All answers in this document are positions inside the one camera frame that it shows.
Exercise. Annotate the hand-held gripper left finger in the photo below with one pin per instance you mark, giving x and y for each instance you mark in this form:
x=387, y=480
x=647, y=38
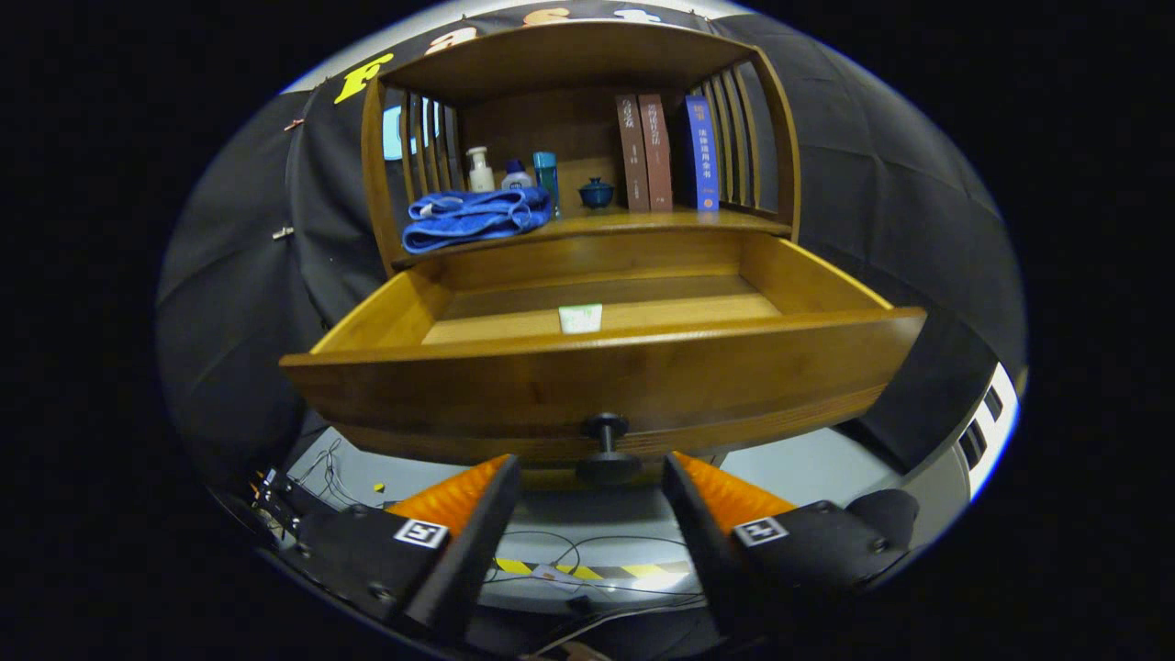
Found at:
x=473, y=542

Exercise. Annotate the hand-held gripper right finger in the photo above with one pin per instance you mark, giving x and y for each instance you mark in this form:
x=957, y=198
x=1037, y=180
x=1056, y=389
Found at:
x=707, y=542

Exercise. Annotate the wooden drawer with black knob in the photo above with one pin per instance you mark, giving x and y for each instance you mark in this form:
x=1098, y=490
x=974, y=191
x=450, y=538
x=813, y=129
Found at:
x=597, y=376

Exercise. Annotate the white green tube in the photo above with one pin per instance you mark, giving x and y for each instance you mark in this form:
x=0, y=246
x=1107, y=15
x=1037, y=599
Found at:
x=580, y=319

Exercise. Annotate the wooden cabinet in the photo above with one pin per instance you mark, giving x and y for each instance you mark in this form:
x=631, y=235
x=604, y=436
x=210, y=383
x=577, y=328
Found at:
x=551, y=55

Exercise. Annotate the yellow black floor tape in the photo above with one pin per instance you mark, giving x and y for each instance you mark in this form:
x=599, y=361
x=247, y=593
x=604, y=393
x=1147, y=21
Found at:
x=643, y=570

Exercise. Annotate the white slotted panel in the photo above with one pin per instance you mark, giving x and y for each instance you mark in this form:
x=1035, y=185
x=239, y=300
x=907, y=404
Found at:
x=987, y=431

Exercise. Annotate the blue folded towel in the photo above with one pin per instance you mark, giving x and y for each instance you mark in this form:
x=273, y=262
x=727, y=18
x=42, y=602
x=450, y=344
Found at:
x=468, y=220

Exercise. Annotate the blue lidded teacup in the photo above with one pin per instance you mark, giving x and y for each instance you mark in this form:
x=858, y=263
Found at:
x=597, y=195

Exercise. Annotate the white lotion bottle blue cap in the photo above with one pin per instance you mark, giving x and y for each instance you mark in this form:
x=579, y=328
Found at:
x=516, y=177

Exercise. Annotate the white pump bottle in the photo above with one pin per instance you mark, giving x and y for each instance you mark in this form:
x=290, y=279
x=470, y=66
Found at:
x=480, y=174

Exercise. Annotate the clear blue bottle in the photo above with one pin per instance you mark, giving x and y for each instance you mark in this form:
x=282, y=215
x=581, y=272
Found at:
x=547, y=179

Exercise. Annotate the blue book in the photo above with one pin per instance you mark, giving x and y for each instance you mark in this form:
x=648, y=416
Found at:
x=703, y=156

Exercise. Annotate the reddish brown book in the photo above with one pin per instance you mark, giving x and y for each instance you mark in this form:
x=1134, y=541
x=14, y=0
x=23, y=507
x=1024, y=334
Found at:
x=655, y=156

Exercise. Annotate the dark brown book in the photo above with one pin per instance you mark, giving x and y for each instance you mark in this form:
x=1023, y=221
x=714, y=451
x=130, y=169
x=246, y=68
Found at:
x=633, y=156

